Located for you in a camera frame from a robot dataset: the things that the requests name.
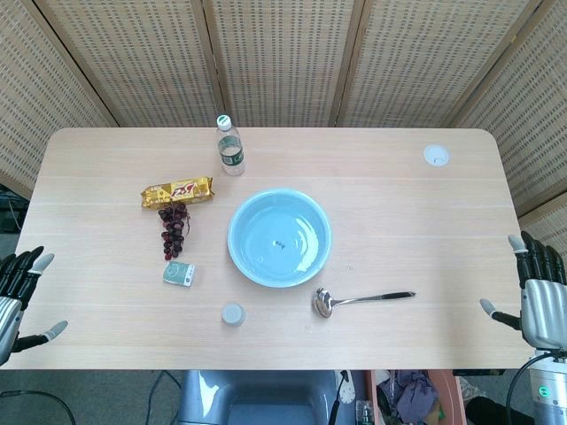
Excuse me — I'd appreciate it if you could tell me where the small white jar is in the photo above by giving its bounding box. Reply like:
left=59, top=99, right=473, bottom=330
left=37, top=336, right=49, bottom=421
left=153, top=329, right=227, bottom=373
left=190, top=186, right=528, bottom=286
left=221, top=303, right=246, bottom=328

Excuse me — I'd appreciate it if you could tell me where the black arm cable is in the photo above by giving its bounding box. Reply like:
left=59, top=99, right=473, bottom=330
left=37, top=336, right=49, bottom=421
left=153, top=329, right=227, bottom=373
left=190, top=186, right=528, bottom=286
left=506, top=353, right=540, bottom=425

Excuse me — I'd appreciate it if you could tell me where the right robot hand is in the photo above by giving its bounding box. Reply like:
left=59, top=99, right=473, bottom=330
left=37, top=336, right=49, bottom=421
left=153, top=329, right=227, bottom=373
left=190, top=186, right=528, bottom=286
left=479, top=230, right=567, bottom=351

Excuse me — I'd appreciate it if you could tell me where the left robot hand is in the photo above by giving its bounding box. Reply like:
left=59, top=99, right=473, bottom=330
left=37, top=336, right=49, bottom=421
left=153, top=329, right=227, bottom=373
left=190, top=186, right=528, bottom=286
left=0, top=245, right=69, bottom=365

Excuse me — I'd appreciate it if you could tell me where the steel ladle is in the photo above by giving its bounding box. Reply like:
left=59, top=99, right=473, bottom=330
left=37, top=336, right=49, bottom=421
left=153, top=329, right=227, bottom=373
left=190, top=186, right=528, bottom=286
left=313, top=287, right=416, bottom=319

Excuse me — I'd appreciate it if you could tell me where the woven bamboo screen panel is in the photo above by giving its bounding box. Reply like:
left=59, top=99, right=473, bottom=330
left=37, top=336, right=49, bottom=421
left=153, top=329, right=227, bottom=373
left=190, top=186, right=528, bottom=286
left=451, top=0, right=567, bottom=249
left=338, top=0, right=548, bottom=129
left=0, top=0, right=119, bottom=196
left=33, top=0, right=227, bottom=129
left=201, top=0, right=367, bottom=129

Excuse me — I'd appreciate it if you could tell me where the dark red grape bunch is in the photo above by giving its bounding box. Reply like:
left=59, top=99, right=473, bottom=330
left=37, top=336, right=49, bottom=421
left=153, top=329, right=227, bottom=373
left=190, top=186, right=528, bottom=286
left=158, top=202, right=192, bottom=261

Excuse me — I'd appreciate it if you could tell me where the blue plastic basin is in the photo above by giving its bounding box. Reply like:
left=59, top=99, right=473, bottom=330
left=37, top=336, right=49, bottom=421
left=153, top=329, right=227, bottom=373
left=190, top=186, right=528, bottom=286
left=227, top=188, right=332, bottom=289

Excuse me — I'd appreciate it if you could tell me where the pink plastic bin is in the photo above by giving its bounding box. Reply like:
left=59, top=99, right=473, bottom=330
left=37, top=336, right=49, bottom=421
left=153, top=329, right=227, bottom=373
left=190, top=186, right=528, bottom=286
left=365, top=369, right=464, bottom=425

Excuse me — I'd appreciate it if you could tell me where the green white tissue pack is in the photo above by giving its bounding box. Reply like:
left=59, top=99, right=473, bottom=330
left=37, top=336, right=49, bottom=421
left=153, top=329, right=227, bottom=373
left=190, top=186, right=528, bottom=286
left=161, top=260, right=198, bottom=288

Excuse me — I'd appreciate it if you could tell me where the clear water bottle green label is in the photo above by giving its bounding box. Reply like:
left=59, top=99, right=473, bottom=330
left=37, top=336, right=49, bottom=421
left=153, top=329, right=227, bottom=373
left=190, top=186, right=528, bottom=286
left=215, top=114, right=245, bottom=177

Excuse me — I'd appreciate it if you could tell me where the white round table sticker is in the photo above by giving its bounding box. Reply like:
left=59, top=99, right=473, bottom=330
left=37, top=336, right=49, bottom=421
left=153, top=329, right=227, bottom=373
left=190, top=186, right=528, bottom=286
left=423, top=144, right=452, bottom=167

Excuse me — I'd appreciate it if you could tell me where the yellow biscuit pack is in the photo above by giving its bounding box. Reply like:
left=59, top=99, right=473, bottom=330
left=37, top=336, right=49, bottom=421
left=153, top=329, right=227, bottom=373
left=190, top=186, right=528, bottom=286
left=140, top=175, right=216, bottom=209

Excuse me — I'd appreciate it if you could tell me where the purple cloth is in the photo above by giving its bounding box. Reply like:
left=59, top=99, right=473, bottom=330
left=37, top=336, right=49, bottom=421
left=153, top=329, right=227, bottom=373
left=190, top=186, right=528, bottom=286
left=376, top=370, right=439, bottom=424

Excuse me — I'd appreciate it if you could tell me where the black floor cable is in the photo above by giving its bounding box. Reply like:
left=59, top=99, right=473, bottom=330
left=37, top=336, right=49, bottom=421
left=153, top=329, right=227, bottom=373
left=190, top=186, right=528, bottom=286
left=0, top=389, right=77, bottom=425

